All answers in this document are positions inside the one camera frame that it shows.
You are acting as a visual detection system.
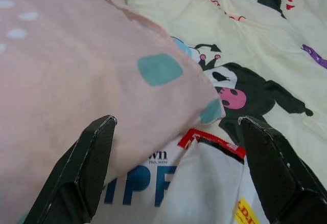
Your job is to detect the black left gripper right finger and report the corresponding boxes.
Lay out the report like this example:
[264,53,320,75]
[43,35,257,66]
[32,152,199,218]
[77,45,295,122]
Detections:
[238,115,327,224]

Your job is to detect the cream cartoon print blanket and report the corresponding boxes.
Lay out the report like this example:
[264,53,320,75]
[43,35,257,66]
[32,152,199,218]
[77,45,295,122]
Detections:
[120,0,327,201]

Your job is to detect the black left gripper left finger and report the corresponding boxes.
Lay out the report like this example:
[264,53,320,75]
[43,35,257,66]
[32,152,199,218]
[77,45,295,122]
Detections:
[24,115,119,224]

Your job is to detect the white book blue letters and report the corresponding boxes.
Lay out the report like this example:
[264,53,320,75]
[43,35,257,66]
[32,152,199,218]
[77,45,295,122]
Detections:
[101,131,268,224]

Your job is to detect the pink patterned pillow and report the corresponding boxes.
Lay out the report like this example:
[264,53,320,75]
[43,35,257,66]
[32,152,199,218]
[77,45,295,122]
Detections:
[0,0,227,224]

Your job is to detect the white packet red edge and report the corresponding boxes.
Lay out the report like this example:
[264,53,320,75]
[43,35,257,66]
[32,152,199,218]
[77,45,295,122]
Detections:
[153,128,247,224]

